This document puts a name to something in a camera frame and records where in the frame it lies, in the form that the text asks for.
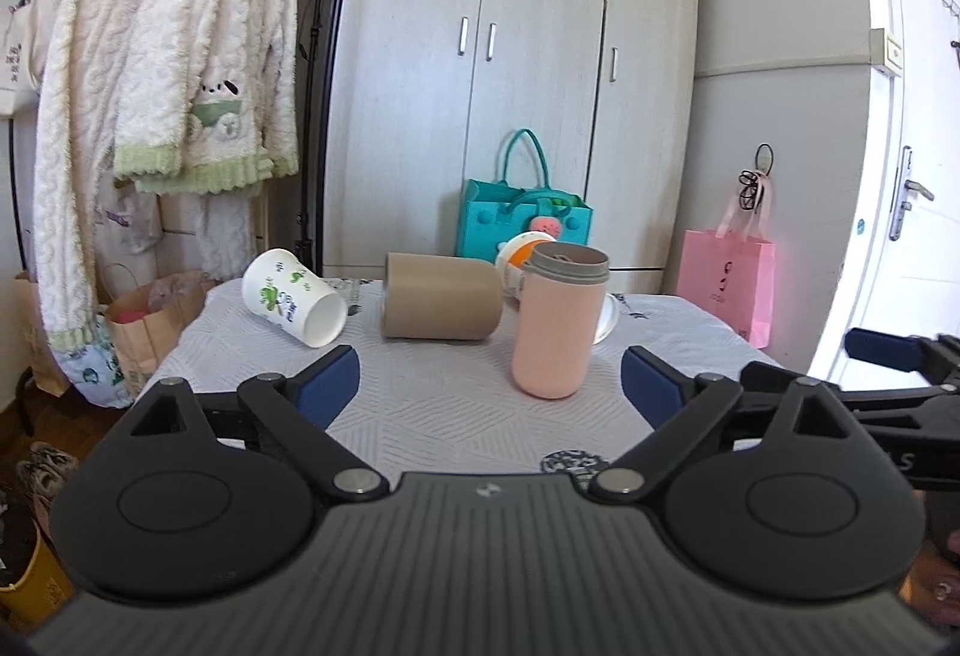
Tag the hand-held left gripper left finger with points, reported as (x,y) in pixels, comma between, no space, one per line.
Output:
(330,380)

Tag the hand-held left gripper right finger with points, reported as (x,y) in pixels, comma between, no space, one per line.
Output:
(649,387)

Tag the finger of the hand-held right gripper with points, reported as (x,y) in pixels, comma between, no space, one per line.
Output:
(877,350)
(761,372)

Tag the tan cup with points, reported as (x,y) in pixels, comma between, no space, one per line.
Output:
(442,300)

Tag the plain white cup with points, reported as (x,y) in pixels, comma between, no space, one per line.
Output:
(607,318)

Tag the white cup with green print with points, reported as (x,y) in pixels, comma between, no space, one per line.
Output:
(285,296)

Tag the pink cup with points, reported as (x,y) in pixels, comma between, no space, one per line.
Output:
(551,333)

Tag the orange and white cup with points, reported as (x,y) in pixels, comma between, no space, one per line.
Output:
(513,258)

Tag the person's right hand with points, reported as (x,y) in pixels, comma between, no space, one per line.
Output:
(949,581)

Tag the pink paper bag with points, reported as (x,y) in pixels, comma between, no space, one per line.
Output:
(724,281)

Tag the dark patterned round coaster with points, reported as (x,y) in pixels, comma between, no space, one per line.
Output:
(570,461)

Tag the white patterned tablecloth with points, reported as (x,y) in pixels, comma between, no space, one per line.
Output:
(450,408)

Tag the white fleece pants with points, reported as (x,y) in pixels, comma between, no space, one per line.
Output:
(210,232)

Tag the brown paper bag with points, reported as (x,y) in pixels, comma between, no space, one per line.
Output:
(34,341)
(142,341)

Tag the pink plush charm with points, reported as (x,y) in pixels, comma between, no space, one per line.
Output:
(541,226)

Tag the teal felt handbag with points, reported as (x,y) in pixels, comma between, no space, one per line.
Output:
(487,213)

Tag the blue patterned bag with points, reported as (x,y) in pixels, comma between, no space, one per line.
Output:
(86,371)

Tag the white door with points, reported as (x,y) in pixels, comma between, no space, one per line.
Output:
(922,101)

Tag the grey wardrobe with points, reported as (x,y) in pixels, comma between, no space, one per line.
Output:
(420,101)

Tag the grey sneakers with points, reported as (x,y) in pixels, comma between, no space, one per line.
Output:
(45,472)

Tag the yellow box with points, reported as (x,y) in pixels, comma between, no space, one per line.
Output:
(34,581)

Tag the white and green fleece jacket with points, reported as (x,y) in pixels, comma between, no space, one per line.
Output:
(217,26)

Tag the white fleece robe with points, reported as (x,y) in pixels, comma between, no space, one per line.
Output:
(82,101)

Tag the black clothes rack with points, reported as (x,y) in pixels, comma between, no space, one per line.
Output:
(13,176)

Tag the white tote bag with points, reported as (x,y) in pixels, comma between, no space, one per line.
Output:
(19,56)

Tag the wall light switch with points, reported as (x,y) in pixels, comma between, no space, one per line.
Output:
(889,52)

